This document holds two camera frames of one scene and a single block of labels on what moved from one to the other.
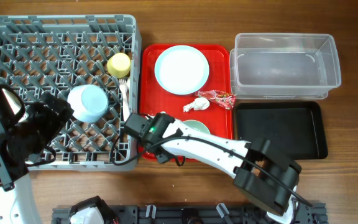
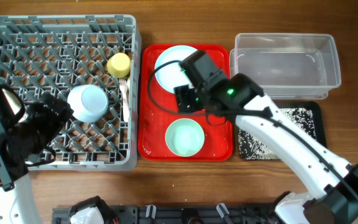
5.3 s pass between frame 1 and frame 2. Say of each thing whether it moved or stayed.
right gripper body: moved
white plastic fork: stayed
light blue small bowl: stayed
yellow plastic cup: stayed
